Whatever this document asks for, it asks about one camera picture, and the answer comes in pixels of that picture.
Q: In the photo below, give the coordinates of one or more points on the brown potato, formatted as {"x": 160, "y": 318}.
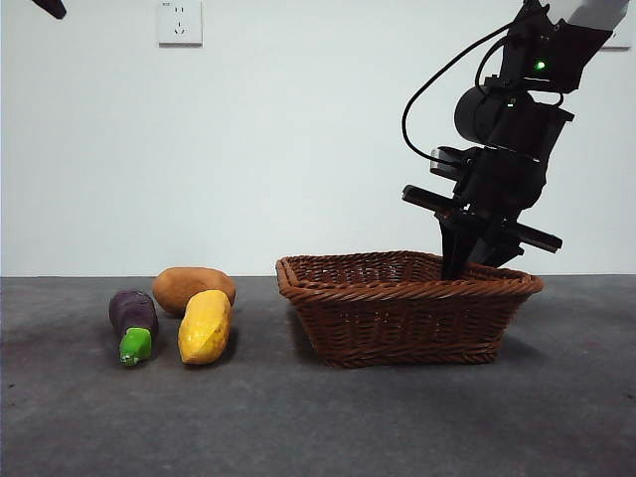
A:
{"x": 184, "y": 285}

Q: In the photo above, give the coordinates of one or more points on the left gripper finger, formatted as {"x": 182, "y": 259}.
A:
{"x": 53, "y": 7}

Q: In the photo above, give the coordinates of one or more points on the yellow corn cob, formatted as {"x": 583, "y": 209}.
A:
{"x": 204, "y": 328}

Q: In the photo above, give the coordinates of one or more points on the purple eggplant with green stem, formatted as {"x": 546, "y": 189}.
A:
{"x": 132, "y": 313}

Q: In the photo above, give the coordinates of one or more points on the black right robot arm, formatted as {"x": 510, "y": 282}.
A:
{"x": 519, "y": 119}

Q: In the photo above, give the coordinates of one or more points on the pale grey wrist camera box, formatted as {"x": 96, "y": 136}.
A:
{"x": 447, "y": 161}

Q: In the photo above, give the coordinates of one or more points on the brown wicker basket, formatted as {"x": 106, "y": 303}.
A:
{"x": 407, "y": 323}

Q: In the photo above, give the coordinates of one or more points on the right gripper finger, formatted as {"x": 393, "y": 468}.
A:
{"x": 499, "y": 246}
{"x": 456, "y": 243}

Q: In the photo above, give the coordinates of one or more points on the white wall socket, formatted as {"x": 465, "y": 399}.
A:
{"x": 617, "y": 44}
{"x": 181, "y": 25}

